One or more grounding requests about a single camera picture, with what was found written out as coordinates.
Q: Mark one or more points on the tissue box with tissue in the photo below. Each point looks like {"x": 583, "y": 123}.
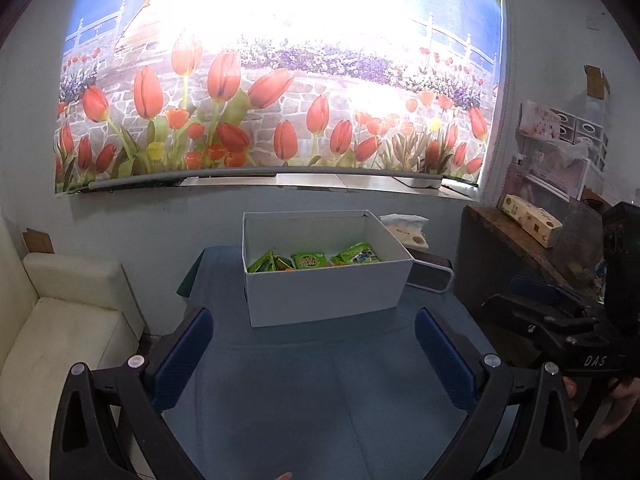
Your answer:
{"x": 408, "y": 230}

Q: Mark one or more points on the beige patterned carton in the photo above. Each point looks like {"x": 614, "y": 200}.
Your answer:
{"x": 536, "y": 222}

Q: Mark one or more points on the black white-rimmed speaker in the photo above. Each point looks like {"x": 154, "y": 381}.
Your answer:
{"x": 430, "y": 272}

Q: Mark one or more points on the tulip wall poster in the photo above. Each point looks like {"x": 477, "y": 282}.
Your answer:
{"x": 155, "y": 88}

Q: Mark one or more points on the clear plastic organizer stack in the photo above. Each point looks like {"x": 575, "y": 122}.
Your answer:
{"x": 564, "y": 150}

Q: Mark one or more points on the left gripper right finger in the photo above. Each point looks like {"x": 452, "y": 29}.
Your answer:
{"x": 518, "y": 423}

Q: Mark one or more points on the wooden side shelf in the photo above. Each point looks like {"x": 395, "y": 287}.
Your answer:
{"x": 492, "y": 250}

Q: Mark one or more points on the white cardboard box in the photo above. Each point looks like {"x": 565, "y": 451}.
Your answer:
{"x": 276, "y": 298}

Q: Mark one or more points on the green seaweed snack packet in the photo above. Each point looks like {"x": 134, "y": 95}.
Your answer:
{"x": 310, "y": 260}

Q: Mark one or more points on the white leather sofa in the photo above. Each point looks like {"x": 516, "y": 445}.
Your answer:
{"x": 56, "y": 311}

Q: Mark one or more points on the right hand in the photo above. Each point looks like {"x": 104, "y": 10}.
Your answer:
{"x": 621, "y": 402}

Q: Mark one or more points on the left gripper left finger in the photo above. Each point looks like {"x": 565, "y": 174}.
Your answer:
{"x": 85, "y": 442}

